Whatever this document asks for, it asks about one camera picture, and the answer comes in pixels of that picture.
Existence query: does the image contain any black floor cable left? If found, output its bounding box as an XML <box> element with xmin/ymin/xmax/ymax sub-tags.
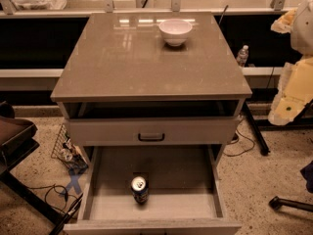
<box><xmin>27</xmin><ymin>183</ymin><xmax>82</xmax><ymax>215</ymax></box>

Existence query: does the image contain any black floor cable right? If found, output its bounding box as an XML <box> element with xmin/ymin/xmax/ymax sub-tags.
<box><xmin>223</xmin><ymin>119</ymin><xmax>256</xmax><ymax>158</ymax></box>

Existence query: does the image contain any grey drawer cabinet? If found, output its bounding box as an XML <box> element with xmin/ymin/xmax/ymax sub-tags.
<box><xmin>50</xmin><ymin>11</ymin><xmax>253</xmax><ymax>235</ymax></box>

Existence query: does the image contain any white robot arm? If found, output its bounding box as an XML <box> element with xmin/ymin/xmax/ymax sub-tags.
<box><xmin>268</xmin><ymin>0</ymin><xmax>313</xmax><ymax>125</ymax></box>

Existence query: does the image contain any black floor cable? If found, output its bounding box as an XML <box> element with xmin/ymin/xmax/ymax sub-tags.
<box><xmin>27</xmin><ymin>183</ymin><xmax>82</xmax><ymax>215</ymax></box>
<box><xmin>223</xmin><ymin>119</ymin><xmax>256</xmax><ymax>158</ymax></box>

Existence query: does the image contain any black chair leg caster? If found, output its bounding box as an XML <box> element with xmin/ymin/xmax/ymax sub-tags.
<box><xmin>269</xmin><ymin>196</ymin><xmax>313</xmax><ymax>212</ymax></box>

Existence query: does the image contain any dark chair at left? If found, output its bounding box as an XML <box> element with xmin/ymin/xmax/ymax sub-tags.
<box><xmin>0</xmin><ymin>101</ymin><xmax>63</xmax><ymax>224</ymax></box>

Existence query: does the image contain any wire basket with items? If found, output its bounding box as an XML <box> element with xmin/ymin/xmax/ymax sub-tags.
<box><xmin>51</xmin><ymin>124</ymin><xmax>88</xmax><ymax>174</ymax></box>

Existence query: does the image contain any clear plastic water bottle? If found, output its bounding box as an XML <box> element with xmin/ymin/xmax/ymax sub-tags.
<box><xmin>236</xmin><ymin>45</ymin><xmax>248</xmax><ymax>67</ymax></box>

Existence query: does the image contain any white ceramic bowl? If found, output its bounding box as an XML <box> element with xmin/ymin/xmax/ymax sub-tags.
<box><xmin>158</xmin><ymin>19</ymin><xmax>193</xmax><ymax>47</ymax></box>

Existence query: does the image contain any blue pepsi can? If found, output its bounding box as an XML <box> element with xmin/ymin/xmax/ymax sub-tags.
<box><xmin>131</xmin><ymin>176</ymin><xmax>149</xmax><ymax>205</ymax></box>

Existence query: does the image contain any closed drawer with handle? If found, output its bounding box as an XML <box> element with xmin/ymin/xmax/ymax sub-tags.
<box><xmin>65</xmin><ymin>117</ymin><xmax>239</xmax><ymax>146</ymax></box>

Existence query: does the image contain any open lower drawer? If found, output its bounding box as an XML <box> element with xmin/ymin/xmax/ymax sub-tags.
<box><xmin>65</xmin><ymin>146</ymin><xmax>241</xmax><ymax>235</ymax></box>

